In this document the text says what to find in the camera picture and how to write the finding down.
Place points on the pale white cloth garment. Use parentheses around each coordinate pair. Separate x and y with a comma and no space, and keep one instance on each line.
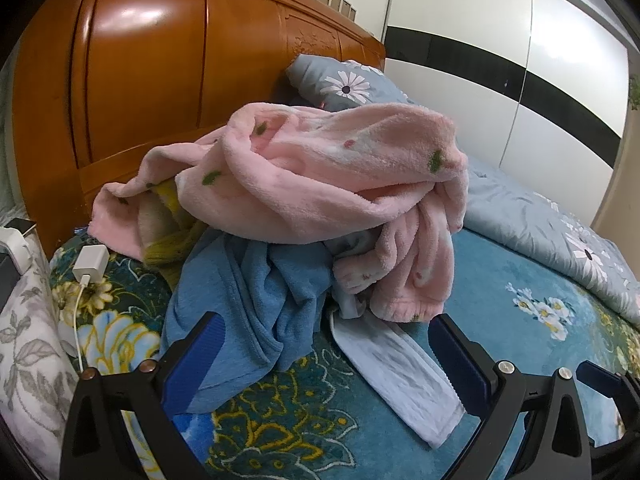
(395,370)

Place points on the pink floral fleece pants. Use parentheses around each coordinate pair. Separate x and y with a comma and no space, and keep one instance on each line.
(325,170)

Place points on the grey daisy-print quilt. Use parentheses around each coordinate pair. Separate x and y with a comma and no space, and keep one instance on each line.
(525,220)

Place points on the white charger plug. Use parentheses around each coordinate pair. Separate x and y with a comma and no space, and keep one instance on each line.
(90,262)

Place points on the grey daisy-print pillow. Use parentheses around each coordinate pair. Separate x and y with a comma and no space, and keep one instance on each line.
(350,80)

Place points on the yellow-green knit garment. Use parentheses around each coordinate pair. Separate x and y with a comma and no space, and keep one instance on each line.
(170,250)

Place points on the wooden headboard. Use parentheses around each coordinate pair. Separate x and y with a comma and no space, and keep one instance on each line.
(150,60)

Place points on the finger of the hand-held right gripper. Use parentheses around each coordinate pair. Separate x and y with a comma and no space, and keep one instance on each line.
(597,375)

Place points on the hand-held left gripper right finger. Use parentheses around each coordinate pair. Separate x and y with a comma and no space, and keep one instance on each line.
(460,360)

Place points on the blue fleece garment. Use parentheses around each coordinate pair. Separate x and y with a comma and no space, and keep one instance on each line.
(260,285)

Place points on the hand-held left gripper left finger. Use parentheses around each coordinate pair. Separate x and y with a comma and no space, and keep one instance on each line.
(195,360)

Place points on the black phone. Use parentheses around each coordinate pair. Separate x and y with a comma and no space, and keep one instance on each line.
(22,226)

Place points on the white leaf-print cloth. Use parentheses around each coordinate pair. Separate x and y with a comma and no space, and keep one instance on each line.
(30,350)

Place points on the white wardrobe with black stripe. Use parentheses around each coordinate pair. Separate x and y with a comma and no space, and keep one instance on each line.
(450,10)

